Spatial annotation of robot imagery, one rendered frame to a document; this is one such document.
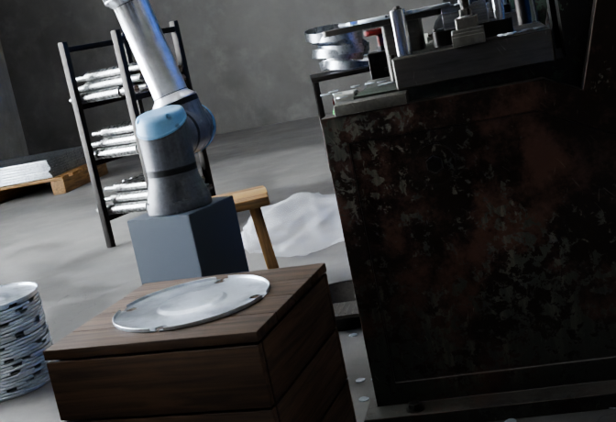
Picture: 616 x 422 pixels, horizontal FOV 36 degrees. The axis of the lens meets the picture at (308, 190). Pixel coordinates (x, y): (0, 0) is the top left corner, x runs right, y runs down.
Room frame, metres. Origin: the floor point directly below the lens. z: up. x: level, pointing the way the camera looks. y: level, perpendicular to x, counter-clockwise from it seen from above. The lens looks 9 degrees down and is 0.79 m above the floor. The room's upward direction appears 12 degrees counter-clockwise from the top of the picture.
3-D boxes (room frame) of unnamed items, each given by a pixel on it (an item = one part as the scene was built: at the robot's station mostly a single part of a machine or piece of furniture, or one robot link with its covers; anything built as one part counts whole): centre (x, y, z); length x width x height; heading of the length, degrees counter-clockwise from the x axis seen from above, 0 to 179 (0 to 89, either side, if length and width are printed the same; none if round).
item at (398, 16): (1.88, -0.24, 0.75); 0.03 x 0.03 x 0.10; 77
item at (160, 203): (2.20, 0.30, 0.50); 0.15 x 0.15 x 0.10
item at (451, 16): (2.02, -0.40, 0.76); 0.15 x 0.09 x 0.05; 167
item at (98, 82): (4.43, 0.70, 0.47); 0.46 x 0.43 x 0.95; 57
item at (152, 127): (2.20, 0.30, 0.62); 0.13 x 0.12 x 0.14; 164
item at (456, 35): (1.86, -0.36, 0.76); 0.17 x 0.06 x 0.10; 167
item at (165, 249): (2.20, 0.30, 0.23); 0.18 x 0.18 x 0.45; 59
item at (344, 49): (5.14, -0.33, 0.40); 0.45 x 0.40 x 0.79; 179
